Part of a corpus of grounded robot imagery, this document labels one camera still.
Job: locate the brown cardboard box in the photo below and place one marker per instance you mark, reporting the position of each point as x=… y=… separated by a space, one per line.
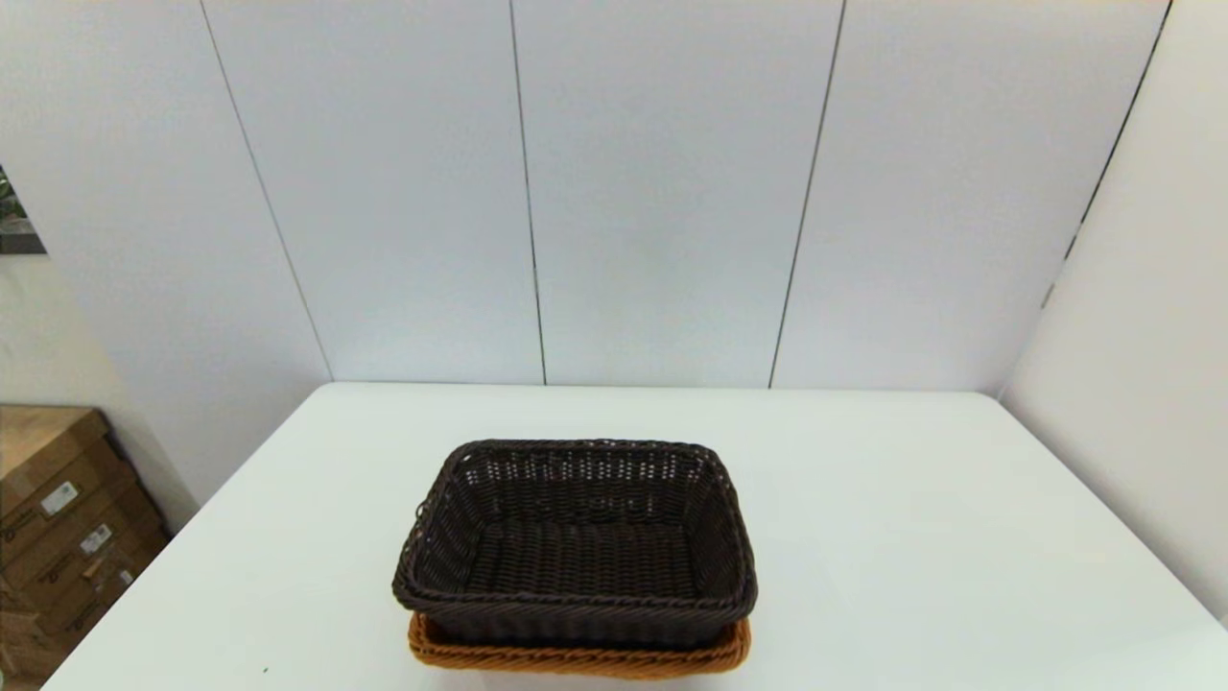
x=58 y=561
x=43 y=446
x=58 y=614

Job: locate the dark brown wicker basket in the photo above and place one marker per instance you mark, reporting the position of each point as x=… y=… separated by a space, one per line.
x=576 y=547

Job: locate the dark shelf with green plant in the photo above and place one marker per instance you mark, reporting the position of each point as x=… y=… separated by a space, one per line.
x=14 y=230

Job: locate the orange wicker basket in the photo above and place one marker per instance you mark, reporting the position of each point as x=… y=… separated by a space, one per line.
x=576 y=660

